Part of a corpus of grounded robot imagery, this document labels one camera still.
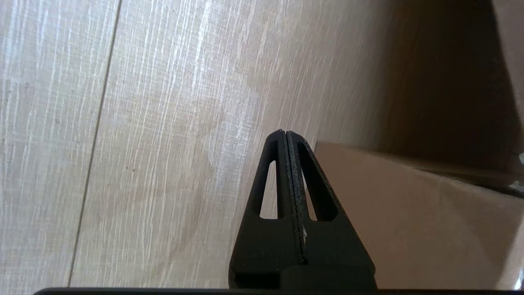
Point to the brown cardboard shoe box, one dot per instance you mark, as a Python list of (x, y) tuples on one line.
[(409, 213)]

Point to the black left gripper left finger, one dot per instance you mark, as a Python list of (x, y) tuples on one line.
[(262, 254)]

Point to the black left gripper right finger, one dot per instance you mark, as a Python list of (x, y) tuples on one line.
[(335, 246)]

